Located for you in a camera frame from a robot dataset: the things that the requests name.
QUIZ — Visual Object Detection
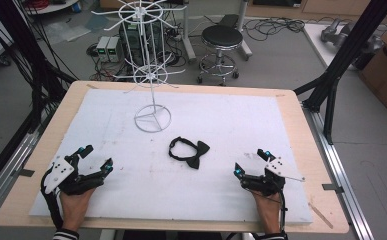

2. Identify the black foot pedal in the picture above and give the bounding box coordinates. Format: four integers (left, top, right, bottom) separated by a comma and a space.
218, 13, 241, 30

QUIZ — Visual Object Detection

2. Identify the tangle of black floor cables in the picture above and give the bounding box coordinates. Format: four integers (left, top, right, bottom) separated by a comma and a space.
244, 15, 306, 42

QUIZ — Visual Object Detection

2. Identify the aluminium rail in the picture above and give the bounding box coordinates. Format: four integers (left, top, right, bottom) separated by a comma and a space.
0, 111, 54, 223
301, 101, 376, 240

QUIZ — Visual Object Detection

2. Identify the person's left hand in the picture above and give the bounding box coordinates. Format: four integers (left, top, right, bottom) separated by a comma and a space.
59, 188, 96, 231

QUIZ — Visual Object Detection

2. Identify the white foam mat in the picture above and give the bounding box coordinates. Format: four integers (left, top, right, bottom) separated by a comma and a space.
28, 88, 314, 225

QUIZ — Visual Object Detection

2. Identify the black metal frame stand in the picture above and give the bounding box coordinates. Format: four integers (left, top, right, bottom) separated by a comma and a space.
293, 0, 387, 146
0, 0, 79, 198

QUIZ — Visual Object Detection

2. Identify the black round stool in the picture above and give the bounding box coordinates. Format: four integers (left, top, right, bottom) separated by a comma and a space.
196, 25, 245, 87

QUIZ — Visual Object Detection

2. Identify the thin wooden stick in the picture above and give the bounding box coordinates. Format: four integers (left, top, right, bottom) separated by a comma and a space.
307, 201, 334, 230

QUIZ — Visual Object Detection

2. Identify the black bow tie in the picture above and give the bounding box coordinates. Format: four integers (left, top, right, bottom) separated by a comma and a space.
167, 135, 211, 170

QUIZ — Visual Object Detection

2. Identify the brown cardboard box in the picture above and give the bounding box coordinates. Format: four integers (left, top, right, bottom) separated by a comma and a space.
358, 22, 387, 117

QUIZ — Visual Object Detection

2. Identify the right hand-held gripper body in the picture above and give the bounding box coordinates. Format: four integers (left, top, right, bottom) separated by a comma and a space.
240, 156, 306, 197

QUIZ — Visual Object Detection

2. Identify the white wire display rack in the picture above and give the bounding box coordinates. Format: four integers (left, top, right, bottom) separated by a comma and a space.
90, 0, 186, 134

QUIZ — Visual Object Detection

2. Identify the grey power supply unit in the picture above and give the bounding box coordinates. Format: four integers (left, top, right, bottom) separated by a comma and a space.
95, 35, 111, 63
106, 35, 123, 63

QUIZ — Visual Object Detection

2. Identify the person's right hand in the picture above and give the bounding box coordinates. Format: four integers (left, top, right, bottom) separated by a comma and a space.
250, 191, 282, 235

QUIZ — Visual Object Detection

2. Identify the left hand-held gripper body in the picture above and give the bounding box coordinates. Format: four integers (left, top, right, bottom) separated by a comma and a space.
42, 153, 105, 196

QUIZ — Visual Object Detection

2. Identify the black computer tower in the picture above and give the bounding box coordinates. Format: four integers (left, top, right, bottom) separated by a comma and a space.
118, 19, 164, 66

